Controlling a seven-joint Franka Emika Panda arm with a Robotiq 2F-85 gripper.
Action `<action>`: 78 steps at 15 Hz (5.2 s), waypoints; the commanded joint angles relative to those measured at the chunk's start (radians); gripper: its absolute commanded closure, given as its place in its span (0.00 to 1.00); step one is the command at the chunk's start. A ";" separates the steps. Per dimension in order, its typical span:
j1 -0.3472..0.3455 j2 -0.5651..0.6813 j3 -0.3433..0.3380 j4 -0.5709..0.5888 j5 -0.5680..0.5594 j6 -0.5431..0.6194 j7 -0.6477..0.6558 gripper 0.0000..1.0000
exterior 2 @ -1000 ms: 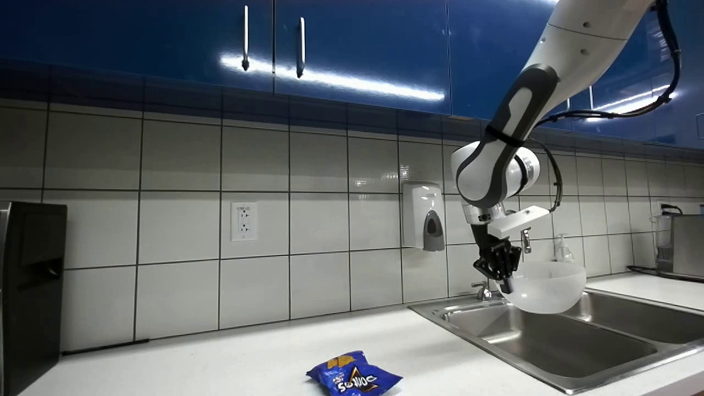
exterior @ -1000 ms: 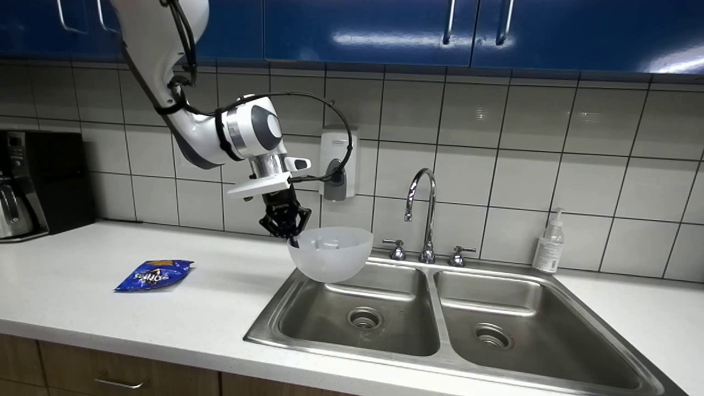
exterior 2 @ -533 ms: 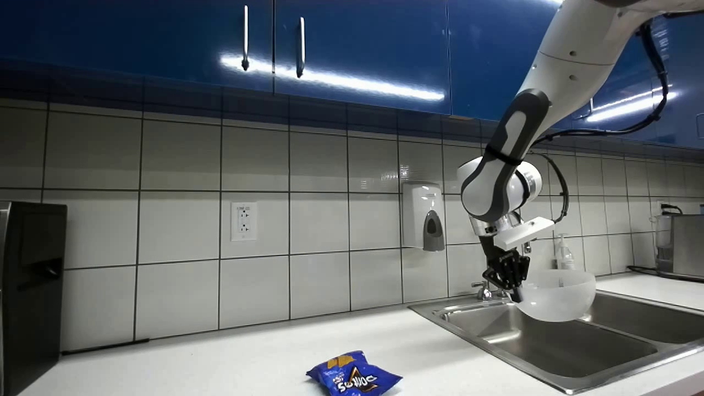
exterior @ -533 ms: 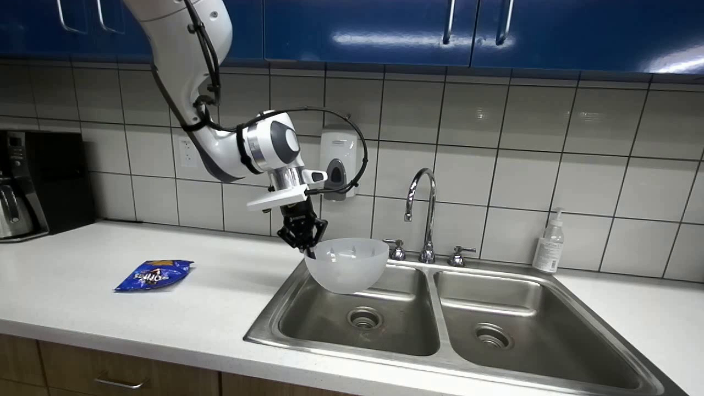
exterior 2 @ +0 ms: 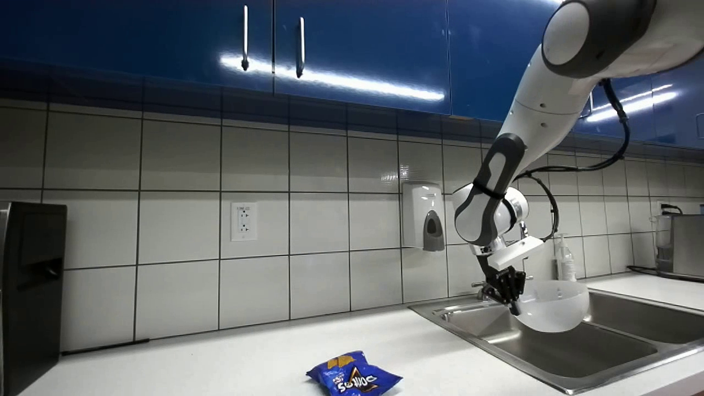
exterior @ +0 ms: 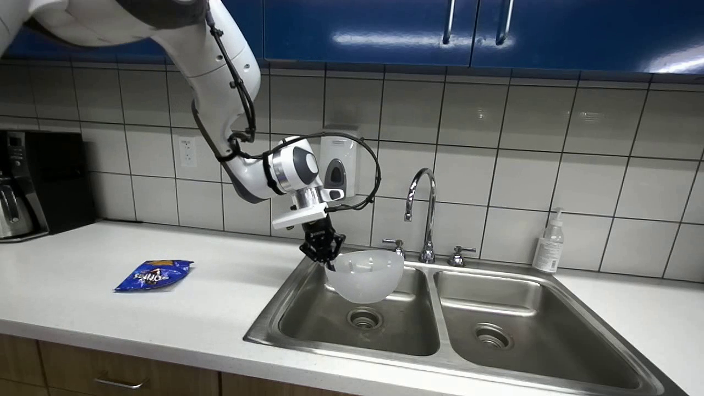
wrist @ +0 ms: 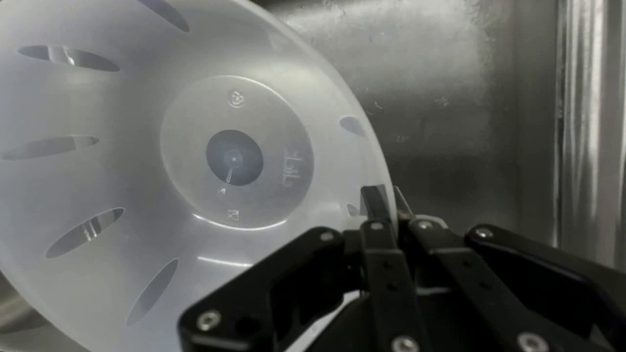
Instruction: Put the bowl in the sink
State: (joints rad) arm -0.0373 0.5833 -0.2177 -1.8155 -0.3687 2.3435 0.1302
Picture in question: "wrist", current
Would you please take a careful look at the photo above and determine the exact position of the stainless steel double sink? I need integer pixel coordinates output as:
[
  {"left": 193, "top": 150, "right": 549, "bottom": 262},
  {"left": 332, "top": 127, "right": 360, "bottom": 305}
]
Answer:
[{"left": 0, "top": 0, "right": 626, "bottom": 352}]

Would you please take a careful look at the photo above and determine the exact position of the translucent white plastic bowl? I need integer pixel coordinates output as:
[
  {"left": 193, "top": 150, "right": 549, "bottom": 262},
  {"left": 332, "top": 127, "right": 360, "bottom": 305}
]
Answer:
[{"left": 0, "top": 0, "right": 399, "bottom": 352}]

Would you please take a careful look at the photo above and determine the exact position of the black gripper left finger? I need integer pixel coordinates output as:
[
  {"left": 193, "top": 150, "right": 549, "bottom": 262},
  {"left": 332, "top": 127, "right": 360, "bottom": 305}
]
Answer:
[{"left": 176, "top": 183, "right": 428, "bottom": 352}]

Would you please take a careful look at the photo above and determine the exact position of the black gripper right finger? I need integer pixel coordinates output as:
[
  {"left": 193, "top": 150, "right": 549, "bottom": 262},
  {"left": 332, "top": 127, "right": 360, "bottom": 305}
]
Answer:
[{"left": 391, "top": 185, "right": 626, "bottom": 352}]

